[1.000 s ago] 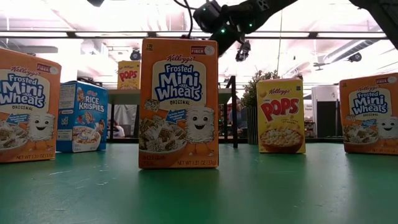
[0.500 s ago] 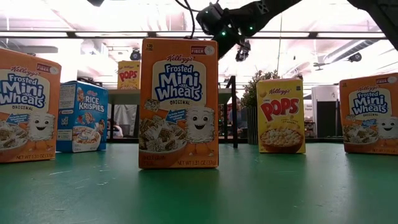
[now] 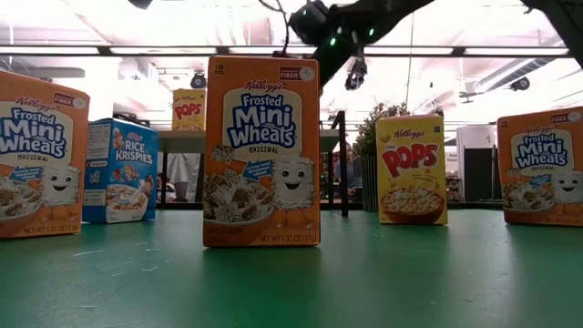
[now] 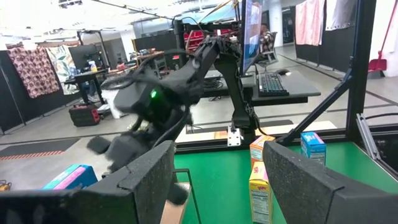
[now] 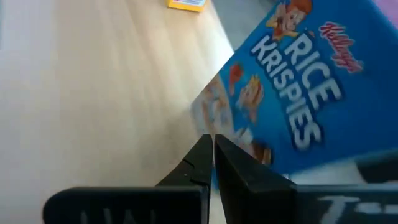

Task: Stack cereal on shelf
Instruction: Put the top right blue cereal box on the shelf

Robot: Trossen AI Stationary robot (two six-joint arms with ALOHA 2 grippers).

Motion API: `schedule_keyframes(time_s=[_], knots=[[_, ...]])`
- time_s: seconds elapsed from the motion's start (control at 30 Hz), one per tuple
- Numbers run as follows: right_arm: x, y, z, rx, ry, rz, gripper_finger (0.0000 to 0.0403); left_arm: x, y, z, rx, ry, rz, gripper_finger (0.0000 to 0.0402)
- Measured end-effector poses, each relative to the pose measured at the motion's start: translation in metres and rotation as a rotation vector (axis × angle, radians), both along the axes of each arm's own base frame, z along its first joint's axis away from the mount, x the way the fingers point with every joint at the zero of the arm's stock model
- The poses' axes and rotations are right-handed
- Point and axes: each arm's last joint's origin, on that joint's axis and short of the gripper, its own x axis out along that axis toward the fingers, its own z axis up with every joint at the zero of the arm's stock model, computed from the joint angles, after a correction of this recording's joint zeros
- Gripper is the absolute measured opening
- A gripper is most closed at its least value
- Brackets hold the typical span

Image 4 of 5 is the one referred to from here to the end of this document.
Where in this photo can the red shovel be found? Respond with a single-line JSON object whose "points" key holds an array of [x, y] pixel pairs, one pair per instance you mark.
{"points": [[377, 64]]}

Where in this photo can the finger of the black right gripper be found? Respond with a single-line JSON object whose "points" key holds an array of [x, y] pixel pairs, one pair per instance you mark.
{"points": [[178, 194], [99, 145]]}

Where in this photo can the black partition panel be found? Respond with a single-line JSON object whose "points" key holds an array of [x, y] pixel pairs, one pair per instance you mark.
{"points": [[37, 107], [335, 49]]}

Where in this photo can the black computer mouse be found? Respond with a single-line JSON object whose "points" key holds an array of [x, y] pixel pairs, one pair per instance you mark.
{"points": [[283, 72]]}

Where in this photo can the black aluminium rig frame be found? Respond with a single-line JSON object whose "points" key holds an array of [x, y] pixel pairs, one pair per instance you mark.
{"points": [[360, 77]]}

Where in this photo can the black backlit keyboard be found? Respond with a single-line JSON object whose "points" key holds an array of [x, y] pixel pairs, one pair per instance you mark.
{"points": [[273, 84]]}

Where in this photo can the white bin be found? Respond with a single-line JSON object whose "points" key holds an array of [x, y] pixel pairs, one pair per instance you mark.
{"points": [[110, 102]]}

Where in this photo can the wooden shelf with black frame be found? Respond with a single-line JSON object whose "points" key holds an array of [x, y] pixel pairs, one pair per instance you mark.
{"points": [[174, 208]]}

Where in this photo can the black work table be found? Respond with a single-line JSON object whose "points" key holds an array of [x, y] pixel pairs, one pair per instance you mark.
{"points": [[88, 74]]}

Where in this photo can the grey white hanging cloth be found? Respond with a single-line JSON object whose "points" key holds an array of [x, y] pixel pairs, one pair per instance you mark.
{"points": [[340, 14]]}

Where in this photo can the leaf patterned cloth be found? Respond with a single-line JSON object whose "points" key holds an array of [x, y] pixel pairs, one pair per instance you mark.
{"points": [[62, 68]]}

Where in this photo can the blue Rice Krispies cereal box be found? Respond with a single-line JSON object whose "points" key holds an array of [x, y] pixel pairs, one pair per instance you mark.
{"points": [[74, 179], [312, 147]]}

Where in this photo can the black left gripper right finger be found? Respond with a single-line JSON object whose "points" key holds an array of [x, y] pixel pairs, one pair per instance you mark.
{"points": [[304, 193]]}

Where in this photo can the pink hanging cloth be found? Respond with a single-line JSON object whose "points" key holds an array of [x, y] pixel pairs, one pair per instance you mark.
{"points": [[309, 21]]}

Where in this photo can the black hazard striped floor mat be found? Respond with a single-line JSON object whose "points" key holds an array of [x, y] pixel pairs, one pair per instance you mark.
{"points": [[37, 147]]}

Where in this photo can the orange Mini Wheats cereal box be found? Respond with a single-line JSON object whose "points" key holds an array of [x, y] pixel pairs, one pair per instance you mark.
{"points": [[258, 149]]}

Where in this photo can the black computer desk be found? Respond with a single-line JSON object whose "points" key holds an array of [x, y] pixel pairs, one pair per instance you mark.
{"points": [[298, 90]]}

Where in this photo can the black computer monitor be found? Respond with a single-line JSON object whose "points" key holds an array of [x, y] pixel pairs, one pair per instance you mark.
{"points": [[82, 57], [250, 34]]}

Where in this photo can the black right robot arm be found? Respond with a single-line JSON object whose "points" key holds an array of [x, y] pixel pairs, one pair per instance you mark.
{"points": [[231, 87]]}

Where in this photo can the brown circle patterned cloth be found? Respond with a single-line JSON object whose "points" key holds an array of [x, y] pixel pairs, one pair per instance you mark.
{"points": [[32, 71]]}

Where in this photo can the red black toolbox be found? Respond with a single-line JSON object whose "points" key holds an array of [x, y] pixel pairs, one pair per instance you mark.
{"points": [[83, 115]]}

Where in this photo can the green table mat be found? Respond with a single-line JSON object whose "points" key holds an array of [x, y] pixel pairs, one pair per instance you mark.
{"points": [[224, 174]]}

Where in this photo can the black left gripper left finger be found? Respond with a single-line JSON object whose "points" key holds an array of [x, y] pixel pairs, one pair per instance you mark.
{"points": [[140, 193]]}

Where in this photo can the red storage bin rack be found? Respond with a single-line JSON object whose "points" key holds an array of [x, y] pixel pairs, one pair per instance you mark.
{"points": [[194, 39]]}

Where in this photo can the person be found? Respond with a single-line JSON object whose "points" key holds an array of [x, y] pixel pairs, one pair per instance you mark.
{"points": [[266, 40]]}

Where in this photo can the black office chair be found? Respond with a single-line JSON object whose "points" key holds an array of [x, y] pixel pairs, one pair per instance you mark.
{"points": [[268, 59]]}

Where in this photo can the silver aluminium bracket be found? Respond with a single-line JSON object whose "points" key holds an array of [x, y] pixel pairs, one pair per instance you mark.
{"points": [[367, 137]]}

